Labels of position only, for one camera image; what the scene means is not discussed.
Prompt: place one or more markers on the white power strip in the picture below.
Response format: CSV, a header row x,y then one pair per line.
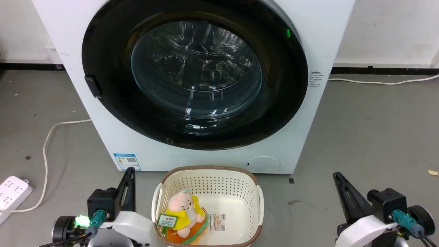
x,y
11,192

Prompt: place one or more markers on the blue energy label sticker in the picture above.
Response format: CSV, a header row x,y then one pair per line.
x,y
127,161

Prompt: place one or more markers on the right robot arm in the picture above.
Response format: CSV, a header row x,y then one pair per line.
x,y
422,218

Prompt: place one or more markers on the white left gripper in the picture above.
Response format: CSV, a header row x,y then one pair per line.
x,y
133,226

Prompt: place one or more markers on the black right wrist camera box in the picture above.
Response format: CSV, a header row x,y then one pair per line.
x,y
387,202

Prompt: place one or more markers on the green and white doll tag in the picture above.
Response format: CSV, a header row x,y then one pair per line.
x,y
167,220

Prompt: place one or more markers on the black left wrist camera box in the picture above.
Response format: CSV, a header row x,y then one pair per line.
x,y
102,203

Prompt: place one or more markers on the round white filter cover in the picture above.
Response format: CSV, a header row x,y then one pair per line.
x,y
263,164

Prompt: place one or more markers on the small yellow paper scrap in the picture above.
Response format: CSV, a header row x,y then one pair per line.
x,y
433,172

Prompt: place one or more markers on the white paper label with picture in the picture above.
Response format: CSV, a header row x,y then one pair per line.
x,y
217,222

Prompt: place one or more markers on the pink and yellow plush doll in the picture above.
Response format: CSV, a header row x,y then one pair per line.
x,y
187,212

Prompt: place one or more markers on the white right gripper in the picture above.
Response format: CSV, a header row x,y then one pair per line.
x,y
368,230

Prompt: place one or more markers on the black round washer door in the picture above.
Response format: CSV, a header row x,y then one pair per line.
x,y
113,44

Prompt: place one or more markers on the white front-load washing machine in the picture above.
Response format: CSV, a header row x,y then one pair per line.
x,y
319,37

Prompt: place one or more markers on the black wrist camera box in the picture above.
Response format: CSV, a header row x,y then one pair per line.
x,y
102,203
387,202

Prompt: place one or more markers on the white text sticker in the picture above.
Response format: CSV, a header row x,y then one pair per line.
x,y
315,79

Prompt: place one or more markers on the white perforated laundry basket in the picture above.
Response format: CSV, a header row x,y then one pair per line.
x,y
240,192

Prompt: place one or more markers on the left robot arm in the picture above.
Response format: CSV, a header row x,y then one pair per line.
x,y
64,228

